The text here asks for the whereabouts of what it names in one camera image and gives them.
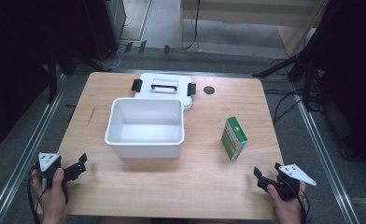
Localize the white floor cable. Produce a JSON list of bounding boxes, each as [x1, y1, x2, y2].
[[107, 15, 133, 70]]

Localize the black metal stand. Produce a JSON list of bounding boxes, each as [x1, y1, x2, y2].
[[45, 45, 77, 105]]

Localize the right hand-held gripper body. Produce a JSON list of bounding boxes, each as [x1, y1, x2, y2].
[[274, 163, 317, 202]]

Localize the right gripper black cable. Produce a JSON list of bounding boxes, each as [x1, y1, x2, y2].
[[280, 178, 312, 224]]

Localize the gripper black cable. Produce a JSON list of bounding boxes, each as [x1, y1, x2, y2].
[[280, 178, 312, 224], [26, 166, 47, 224]]

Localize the hanging black cable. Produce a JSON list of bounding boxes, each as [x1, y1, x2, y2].
[[183, 0, 202, 51]]

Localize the metal floor rail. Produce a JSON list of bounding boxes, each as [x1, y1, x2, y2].
[[295, 101, 361, 224], [0, 74, 67, 224]]

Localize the black floor cables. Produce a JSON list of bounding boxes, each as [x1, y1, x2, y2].
[[262, 57, 326, 126]]

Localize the dark curtain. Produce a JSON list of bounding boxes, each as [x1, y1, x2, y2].
[[0, 0, 93, 155], [308, 0, 366, 171]]

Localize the black tripod stand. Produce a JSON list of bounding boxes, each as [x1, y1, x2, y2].
[[251, 49, 324, 113]]

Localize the white plastic storage box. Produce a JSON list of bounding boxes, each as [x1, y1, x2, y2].
[[104, 97, 186, 160]]

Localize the light wooden furniture frame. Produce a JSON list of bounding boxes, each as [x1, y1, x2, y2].
[[178, 0, 331, 58]]

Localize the person's left hand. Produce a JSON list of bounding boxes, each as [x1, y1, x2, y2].
[[31, 167, 72, 220]]

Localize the green and white carton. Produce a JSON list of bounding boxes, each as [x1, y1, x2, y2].
[[220, 116, 248, 162]]

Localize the white lid with black handle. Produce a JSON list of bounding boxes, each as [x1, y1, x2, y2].
[[131, 72, 197, 111]]

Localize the person's right hand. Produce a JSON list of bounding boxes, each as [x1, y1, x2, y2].
[[266, 181, 307, 220]]

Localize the dark cabinet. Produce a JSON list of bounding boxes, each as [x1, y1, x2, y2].
[[83, 0, 127, 62]]

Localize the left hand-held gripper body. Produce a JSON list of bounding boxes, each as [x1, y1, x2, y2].
[[31, 151, 67, 191]]

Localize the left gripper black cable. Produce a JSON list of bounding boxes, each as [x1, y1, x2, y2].
[[26, 166, 47, 224]]

